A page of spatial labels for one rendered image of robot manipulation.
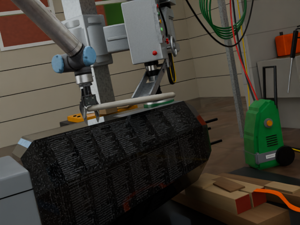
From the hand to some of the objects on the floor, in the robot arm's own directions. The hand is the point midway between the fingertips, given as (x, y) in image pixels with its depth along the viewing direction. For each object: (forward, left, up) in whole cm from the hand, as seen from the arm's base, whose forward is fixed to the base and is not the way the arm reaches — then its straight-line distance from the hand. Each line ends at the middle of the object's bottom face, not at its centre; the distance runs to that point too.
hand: (92, 121), depth 212 cm
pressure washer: (+40, -184, -87) cm, 207 cm away
